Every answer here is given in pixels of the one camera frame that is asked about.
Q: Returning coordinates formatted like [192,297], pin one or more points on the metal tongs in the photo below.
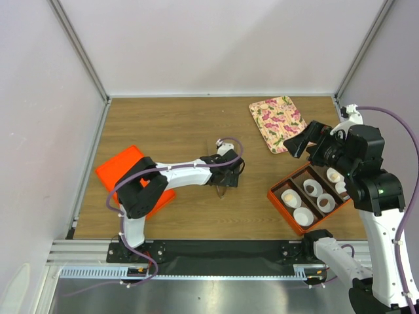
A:
[220,190]

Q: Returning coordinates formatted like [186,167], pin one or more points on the white paper cup near right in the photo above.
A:
[303,216]

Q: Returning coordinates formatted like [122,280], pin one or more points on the white paper cup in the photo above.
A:
[340,187]
[331,205]
[303,216]
[318,189]
[331,171]
[295,203]

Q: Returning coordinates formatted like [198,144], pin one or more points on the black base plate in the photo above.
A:
[228,257]

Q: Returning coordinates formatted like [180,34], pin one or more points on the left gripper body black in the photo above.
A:
[230,178]

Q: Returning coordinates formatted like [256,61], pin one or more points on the tan round chocolate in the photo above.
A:
[288,197]

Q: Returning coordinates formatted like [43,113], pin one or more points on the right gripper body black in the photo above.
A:
[329,151]

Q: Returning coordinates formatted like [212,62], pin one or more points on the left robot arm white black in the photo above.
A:
[140,189]

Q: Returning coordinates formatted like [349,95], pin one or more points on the orange box lid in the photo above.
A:
[112,171]

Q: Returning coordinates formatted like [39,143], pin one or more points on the brown oval chocolate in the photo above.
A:
[323,202]

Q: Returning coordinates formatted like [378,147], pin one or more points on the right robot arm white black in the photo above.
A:
[389,286]

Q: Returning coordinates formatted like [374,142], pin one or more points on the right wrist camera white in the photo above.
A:
[350,117]

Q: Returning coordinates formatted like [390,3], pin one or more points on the white paper cup middle left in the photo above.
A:
[318,189]

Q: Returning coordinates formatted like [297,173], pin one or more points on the white paper cup near left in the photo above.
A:
[295,203]

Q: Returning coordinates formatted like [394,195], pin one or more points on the white paper cup middle right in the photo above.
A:
[331,205]

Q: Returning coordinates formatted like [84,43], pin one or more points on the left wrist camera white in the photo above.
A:
[223,147]

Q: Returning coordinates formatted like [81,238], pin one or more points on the floral tray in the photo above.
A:
[277,119]

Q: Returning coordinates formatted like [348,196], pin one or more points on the white round object corner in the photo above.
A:
[15,292]

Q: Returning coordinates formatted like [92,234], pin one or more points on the white paper cup far left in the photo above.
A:
[331,171]

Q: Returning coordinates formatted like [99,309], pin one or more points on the orange compartment box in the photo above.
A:
[338,221]

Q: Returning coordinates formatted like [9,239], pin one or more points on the white paper cup far right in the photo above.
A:
[340,187]

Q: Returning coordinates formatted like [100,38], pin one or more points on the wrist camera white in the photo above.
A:
[350,117]
[223,147]

